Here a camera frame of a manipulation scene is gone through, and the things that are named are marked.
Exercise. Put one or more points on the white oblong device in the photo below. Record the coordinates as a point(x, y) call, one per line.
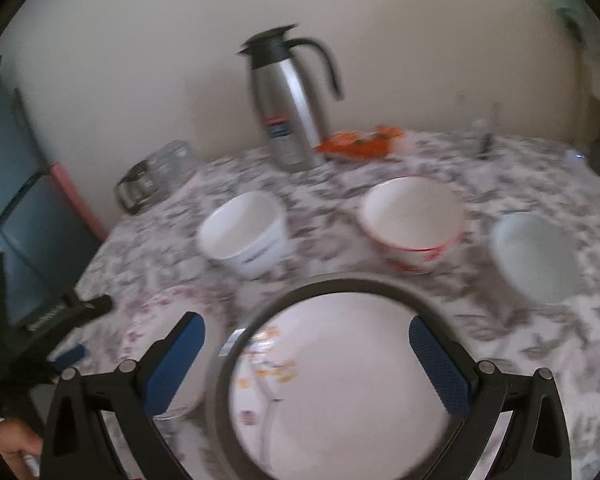
point(577, 157)

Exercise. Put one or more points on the clear drinking glass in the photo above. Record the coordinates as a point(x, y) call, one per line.
point(475, 120)

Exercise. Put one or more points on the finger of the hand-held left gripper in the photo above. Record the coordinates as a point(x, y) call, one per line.
point(72, 355)
point(97, 306)

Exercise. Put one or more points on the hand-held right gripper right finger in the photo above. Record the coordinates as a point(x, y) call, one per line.
point(437, 365)

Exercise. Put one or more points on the glass cups with black holder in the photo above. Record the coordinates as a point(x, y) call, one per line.
point(155, 180)

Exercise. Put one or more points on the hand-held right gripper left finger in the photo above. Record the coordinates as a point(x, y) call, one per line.
point(177, 360)

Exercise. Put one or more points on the person's left hand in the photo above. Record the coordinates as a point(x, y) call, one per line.
point(17, 442)

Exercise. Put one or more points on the red-rimmed white bowl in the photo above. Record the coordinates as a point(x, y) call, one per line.
point(410, 215)

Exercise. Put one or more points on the white bowl with blue print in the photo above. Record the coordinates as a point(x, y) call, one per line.
point(240, 230)

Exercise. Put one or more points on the stainless steel thermos jug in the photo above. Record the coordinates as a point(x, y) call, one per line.
point(285, 110)

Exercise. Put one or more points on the orange snack packet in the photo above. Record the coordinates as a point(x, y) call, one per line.
point(382, 137)
point(340, 149)

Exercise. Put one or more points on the plain white bowl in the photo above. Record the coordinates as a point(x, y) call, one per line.
point(535, 255)

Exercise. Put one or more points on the pink floral plate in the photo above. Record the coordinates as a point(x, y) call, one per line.
point(150, 320)

